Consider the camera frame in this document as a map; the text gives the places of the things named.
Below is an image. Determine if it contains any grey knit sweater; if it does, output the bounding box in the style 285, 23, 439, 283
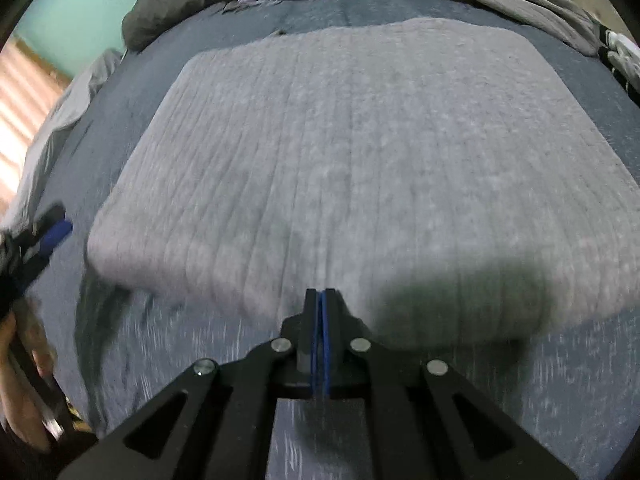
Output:
87, 17, 640, 351

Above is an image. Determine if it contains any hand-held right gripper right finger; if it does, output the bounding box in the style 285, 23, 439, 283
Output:
322, 287, 578, 480

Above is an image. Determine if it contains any light grey blanket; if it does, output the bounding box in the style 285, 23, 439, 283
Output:
0, 49, 123, 241

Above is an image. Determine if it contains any folded white garment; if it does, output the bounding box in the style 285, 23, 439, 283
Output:
602, 30, 640, 91

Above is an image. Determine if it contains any pink curtain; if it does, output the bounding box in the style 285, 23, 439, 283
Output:
0, 35, 71, 201

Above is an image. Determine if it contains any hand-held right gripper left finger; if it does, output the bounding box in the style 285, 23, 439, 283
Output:
57, 287, 321, 480

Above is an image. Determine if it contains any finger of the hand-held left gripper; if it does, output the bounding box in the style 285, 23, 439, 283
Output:
10, 202, 75, 281

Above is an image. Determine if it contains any blue-grey cloth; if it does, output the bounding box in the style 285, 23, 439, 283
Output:
222, 0, 286, 13

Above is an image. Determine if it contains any dark grey rolled duvet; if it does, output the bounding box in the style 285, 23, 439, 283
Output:
122, 0, 573, 51

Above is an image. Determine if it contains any person's left hand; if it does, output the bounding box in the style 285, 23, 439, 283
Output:
0, 294, 57, 450

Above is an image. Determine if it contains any person's black clothing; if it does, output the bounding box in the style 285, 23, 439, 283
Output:
0, 425, 101, 480

